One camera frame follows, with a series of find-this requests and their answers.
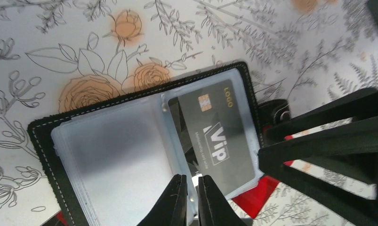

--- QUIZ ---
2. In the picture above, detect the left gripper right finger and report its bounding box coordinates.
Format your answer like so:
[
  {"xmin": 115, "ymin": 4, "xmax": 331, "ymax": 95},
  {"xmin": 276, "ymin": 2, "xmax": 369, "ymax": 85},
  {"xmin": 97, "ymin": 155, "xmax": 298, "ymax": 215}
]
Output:
[{"xmin": 198, "ymin": 175, "xmax": 246, "ymax": 226}]

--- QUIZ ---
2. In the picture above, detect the red striped card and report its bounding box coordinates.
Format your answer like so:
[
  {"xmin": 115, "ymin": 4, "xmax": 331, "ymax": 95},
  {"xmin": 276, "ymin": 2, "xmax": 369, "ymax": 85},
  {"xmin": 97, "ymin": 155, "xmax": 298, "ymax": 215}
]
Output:
[{"xmin": 232, "ymin": 124, "xmax": 296, "ymax": 219}]

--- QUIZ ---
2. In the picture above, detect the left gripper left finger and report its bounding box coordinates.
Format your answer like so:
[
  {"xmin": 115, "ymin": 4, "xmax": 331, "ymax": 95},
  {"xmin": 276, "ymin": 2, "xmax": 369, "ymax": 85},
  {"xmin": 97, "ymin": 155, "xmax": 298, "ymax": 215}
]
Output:
[{"xmin": 138, "ymin": 174, "xmax": 187, "ymax": 226}]

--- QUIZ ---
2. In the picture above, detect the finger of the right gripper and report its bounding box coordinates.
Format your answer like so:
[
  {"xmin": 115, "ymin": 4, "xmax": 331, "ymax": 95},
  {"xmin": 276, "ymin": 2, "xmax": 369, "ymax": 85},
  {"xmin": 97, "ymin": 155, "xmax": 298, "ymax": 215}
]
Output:
[
  {"xmin": 258, "ymin": 124, "xmax": 378, "ymax": 226},
  {"xmin": 265, "ymin": 88, "xmax": 378, "ymax": 146}
]

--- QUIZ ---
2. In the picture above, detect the black VIP card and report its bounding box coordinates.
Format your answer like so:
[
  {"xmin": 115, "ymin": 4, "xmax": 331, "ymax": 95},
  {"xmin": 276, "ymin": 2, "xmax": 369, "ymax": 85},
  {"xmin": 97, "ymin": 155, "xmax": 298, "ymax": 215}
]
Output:
[{"xmin": 167, "ymin": 79, "xmax": 259, "ymax": 198}]

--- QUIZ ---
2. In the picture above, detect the black card holder wallet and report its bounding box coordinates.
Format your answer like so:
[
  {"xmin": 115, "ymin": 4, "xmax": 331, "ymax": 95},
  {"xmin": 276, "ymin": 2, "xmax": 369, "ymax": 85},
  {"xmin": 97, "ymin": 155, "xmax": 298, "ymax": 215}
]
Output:
[{"xmin": 27, "ymin": 61, "xmax": 292, "ymax": 226}]

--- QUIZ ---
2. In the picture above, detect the floral patterned table mat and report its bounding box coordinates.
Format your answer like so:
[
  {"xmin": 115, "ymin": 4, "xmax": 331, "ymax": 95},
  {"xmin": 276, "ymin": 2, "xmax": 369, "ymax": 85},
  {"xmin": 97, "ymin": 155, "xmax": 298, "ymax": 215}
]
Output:
[{"xmin": 0, "ymin": 0, "xmax": 378, "ymax": 226}]

